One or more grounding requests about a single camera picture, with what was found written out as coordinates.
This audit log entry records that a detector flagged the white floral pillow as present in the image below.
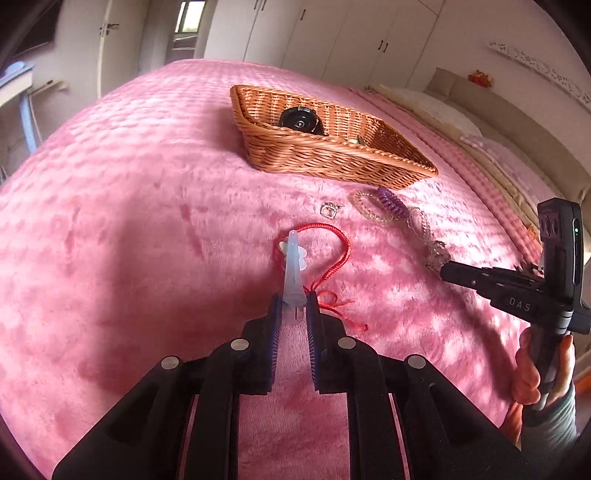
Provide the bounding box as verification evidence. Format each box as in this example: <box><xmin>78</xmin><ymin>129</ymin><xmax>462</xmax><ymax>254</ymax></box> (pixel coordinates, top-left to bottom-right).
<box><xmin>379</xmin><ymin>84</ymin><xmax>483</xmax><ymax>137</ymax></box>

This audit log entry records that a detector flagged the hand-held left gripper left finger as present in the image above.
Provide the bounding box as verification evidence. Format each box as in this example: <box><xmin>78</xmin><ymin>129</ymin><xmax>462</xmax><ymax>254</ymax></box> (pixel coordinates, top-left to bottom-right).
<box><xmin>52</xmin><ymin>293</ymin><xmax>282</xmax><ymax>480</ymax></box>

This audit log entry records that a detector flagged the purple patterned pillow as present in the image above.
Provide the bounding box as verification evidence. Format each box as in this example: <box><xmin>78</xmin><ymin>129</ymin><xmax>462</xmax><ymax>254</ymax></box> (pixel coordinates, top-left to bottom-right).
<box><xmin>459</xmin><ymin>134</ymin><xmax>568</xmax><ymax>204</ymax></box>

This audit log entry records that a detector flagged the white door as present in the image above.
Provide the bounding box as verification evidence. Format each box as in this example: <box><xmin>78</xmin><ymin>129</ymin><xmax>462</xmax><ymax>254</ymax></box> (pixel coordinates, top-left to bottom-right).
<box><xmin>98</xmin><ymin>0</ymin><xmax>183</xmax><ymax>99</ymax></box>

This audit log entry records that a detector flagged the beige upholstered headboard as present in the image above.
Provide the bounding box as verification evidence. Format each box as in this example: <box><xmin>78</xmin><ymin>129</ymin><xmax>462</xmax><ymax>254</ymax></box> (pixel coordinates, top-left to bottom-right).
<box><xmin>425</xmin><ymin>67</ymin><xmax>591</xmax><ymax>204</ymax></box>

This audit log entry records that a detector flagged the window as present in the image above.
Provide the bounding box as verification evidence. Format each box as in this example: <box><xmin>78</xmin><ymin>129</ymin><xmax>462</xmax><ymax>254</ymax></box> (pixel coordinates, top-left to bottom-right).
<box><xmin>177</xmin><ymin>0</ymin><xmax>201</xmax><ymax>37</ymax></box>

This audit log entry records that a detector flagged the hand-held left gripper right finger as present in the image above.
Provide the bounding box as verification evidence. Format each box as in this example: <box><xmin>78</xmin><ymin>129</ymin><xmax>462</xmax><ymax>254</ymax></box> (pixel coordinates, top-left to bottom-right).
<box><xmin>305</xmin><ymin>291</ymin><xmax>539</xmax><ymax>480</ymax></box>

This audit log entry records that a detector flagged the white wardrobe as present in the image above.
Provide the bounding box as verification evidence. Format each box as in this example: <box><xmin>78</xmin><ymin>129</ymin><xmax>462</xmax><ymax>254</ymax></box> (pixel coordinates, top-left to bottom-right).
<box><xmin>203</xmin><ymin>0</ymin><xmax>439</xmax><ymax>88</ymax></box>

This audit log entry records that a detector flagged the white and blue desk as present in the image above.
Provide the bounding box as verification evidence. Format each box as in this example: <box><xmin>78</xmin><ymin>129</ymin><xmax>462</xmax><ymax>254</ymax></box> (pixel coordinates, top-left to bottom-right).
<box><xmin>0</xmin><ymin>62</ymin><xmax>38</xmax><ymax>155</ymax></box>

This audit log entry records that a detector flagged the person's right hand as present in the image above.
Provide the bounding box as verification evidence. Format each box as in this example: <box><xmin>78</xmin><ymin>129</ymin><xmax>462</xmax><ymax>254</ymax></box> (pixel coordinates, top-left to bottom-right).
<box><xmin>512</xmin><ymin>329</ymin><xmax>577</xmax><ymax>409</ymax></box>

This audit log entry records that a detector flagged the red string bracelet white pendant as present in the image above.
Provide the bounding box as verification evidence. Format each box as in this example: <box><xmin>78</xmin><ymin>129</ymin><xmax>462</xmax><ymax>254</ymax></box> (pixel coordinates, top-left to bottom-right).
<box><xmin>270</xmin><ymin>222</ymin><xmax>369</xmax><ymax>332</ymax></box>

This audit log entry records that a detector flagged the person's right forearm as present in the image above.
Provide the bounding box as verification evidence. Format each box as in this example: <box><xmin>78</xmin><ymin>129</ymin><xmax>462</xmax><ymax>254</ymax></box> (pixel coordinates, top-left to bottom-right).
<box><xmin>503</xmin><ymin>383</ymin><xmax>580</xmax><ymax>452</ymax></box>

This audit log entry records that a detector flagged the white lace wall shelf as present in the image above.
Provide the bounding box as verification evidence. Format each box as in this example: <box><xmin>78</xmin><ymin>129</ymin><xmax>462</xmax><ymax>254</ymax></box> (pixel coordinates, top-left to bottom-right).
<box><xmin>487</xmin><ymin>41</ymin><xmax>591</xmax><ymax>104</ymax></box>

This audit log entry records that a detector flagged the small white wall shelf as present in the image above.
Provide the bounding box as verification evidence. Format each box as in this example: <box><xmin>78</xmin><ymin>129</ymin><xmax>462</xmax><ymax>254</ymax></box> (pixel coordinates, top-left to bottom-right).
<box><xmin>28</xmin><ymin>79</ymin><xmax>64</xmax><ymax>96</ymax></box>

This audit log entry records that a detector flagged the woven wicker basket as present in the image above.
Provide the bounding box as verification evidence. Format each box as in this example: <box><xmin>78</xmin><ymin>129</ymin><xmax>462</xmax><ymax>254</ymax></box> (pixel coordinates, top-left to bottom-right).
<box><xmin>230</xmin><ymin>84</ymin><xmax>439</xmax><ymax>191</ymax></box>

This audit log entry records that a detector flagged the silver chain bracelet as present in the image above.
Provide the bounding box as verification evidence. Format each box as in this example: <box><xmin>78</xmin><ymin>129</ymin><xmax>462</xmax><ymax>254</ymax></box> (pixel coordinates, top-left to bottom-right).
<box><xmin>401</xmin><ymin>208</ymin><xmax>452</xmax><ymax>274</ymax></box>

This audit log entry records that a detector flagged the black round box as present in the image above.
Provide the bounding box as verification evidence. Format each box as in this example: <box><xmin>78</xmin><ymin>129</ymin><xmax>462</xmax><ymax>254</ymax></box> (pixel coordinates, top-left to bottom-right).
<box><xmin>278</xmin><ymin>106</ymin><xmax>326</xmax><ymax>137</ymax></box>

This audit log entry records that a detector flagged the translucent plastic hair clip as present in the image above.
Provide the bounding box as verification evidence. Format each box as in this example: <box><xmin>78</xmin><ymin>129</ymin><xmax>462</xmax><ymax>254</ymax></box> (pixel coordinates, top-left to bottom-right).
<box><xmin>279</xmin><ymin>229</ymin><xmax>309</xmax><ymax>324</ymax></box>

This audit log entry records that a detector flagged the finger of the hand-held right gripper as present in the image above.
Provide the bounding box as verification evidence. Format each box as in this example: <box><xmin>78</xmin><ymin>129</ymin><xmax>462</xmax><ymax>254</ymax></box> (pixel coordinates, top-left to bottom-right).
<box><xmin>440</xmin><ymin>261</ymin><xmax>502</xmax><ymax>301</ymax></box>

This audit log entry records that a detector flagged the purple spiral hair tie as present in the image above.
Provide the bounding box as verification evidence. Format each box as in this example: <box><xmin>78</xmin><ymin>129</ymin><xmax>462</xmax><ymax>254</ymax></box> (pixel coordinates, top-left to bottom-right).
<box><xmin>378</xmin><ymin>187</ymin><xmax>407</xmax><ymax>213</ymax></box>

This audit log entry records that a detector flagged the clear bead bracelet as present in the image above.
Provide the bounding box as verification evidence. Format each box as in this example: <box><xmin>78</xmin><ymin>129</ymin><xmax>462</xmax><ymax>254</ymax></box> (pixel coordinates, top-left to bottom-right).
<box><xmin>353</xmin><ymin>190</ymin><xmax>392</xmax><ymax>226</ymax></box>

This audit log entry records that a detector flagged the pink plush blanket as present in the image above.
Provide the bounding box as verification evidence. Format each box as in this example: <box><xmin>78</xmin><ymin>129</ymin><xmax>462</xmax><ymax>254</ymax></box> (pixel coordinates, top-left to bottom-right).
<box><xmin>0</xmin><ymin>59</ymin><xmax>550</xmax><ymax>480</ymax></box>

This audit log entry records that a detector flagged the black television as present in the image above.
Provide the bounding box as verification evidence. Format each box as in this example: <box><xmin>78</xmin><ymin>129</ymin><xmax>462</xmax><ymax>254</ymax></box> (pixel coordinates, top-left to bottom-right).
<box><xmin>8</xmin><ymin>0</ymin><xmax>63</xmax><ymax>55</ymax></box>

